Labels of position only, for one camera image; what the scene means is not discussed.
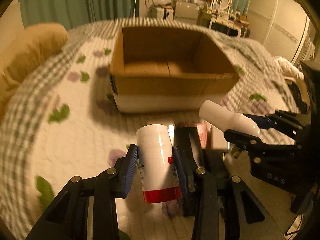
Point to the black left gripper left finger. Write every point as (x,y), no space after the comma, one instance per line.
(66,216)

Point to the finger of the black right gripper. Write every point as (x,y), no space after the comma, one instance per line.
(285,122)
(268,161)

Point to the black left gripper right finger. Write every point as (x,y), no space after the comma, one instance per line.
(225,207)

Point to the white plastic bottle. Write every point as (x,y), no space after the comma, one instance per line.
(224,119)

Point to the white bottle with red band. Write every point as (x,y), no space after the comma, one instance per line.
(157,165)

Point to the red rose tin box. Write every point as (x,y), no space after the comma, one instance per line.
(205,134)

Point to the white jacket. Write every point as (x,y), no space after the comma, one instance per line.
(288,69)

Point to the white rectangular box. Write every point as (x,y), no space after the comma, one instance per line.
(218,141)

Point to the floral quilted bedspread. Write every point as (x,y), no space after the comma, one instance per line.
(38,156)

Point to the white louvered wardrobe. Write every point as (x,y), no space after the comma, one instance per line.
(283,28)

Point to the white vanity table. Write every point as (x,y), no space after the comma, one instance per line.
(222,25)

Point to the open cardboard box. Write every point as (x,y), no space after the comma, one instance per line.
(165,69)

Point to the silver mini fridge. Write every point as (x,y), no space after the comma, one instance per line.
(186,10)

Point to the beige pillow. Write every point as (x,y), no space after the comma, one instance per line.
(28,50)

